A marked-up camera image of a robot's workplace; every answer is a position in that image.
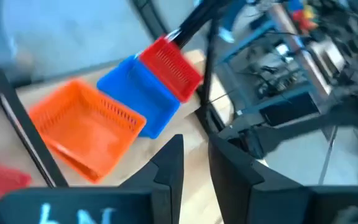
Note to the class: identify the blue metal desk leg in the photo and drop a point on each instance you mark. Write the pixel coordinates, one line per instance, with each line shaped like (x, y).
(247, 40)

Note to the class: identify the black aluminium table frame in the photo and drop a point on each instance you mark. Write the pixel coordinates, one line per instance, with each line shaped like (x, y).
(194, 18)

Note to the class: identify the silver corner bracket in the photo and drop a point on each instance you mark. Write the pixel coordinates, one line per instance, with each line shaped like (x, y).
(172, 35)

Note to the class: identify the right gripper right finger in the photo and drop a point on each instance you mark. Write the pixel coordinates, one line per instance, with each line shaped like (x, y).
(291, 205)

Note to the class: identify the blue plastic basket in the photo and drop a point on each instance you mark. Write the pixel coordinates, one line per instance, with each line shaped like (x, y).
(141, 93)

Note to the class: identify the dark computer tower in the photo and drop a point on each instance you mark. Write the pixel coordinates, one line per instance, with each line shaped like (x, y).
(287, 109)

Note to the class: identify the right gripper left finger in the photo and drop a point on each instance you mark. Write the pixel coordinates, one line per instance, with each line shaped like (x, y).
(89, 205)

